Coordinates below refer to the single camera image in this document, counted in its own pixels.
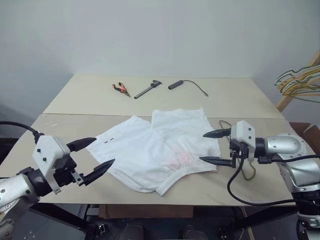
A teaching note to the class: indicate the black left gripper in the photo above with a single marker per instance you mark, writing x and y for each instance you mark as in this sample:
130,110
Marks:
65,172

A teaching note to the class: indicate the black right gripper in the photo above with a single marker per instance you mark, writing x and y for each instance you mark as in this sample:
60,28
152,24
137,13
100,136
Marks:
237,151

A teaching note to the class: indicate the white shorts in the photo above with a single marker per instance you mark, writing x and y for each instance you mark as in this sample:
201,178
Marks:
150,150

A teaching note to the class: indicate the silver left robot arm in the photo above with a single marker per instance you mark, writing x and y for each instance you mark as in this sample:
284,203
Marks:
15,190

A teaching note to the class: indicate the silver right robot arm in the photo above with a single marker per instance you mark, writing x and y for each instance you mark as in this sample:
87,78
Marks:
287,146

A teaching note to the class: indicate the dark grey rounded cap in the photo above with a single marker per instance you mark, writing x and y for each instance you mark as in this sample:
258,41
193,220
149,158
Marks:
133,231

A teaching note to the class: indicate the black and silver caliper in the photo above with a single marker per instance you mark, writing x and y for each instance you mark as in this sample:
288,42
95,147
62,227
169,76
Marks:
147,90

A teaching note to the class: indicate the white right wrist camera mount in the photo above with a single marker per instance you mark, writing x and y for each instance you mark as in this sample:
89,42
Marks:
243,132

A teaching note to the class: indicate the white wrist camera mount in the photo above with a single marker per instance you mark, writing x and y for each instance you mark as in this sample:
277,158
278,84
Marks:
243,132
48,150

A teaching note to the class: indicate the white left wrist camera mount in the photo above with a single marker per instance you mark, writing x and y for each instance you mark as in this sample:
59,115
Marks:
48,150

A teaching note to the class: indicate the black table frame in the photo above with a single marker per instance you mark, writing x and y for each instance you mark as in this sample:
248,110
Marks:
62,215

